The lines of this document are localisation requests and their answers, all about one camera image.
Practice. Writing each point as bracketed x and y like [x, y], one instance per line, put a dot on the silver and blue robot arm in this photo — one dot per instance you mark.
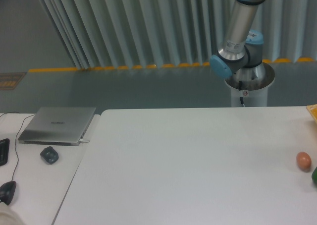
[241, 47]

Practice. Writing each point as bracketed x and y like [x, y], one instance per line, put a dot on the black computer mouse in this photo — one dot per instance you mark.
[7, 191]

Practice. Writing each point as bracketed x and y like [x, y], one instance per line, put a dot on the green vegetable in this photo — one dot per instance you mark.
[314, 177]

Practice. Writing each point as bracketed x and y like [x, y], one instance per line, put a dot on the yellow tray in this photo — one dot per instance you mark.
[312, 109]

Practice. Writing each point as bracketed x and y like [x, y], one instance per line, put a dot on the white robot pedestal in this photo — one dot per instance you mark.
[249, 86]

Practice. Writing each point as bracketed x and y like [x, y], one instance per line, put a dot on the black keyboard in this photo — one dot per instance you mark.
[4, 151]

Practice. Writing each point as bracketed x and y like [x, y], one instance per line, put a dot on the black earbuds case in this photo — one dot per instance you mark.
[50, 155]

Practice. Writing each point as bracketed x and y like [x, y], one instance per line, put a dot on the beige sleeve forearm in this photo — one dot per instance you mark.
[8, 217]

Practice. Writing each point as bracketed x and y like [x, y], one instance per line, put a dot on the brown egg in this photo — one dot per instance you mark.
[304, 161]

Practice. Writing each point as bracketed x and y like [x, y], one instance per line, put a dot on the silver closed laptop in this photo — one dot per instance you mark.
[64, 126]

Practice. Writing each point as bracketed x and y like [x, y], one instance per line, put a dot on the folding grey partition screen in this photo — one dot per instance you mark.
[159, 33]

